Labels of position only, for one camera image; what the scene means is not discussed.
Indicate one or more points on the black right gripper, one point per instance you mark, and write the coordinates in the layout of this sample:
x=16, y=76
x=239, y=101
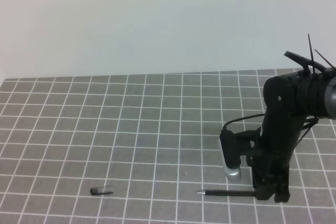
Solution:
x=270, y=169

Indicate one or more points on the black pen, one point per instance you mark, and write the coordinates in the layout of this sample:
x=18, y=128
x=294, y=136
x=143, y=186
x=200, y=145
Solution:
x=227, y=193

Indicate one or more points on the clear black pen cap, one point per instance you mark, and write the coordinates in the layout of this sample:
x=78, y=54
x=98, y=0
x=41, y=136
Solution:
x=103, y=190

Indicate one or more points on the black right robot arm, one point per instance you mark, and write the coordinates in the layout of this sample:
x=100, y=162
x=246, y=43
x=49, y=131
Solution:
x=294, y=102

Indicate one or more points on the grey grid tablecloth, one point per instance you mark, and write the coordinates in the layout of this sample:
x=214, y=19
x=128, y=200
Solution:
x=154, y=140

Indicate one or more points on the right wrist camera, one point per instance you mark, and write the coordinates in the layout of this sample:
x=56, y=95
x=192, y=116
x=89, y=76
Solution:
x=228, y=145

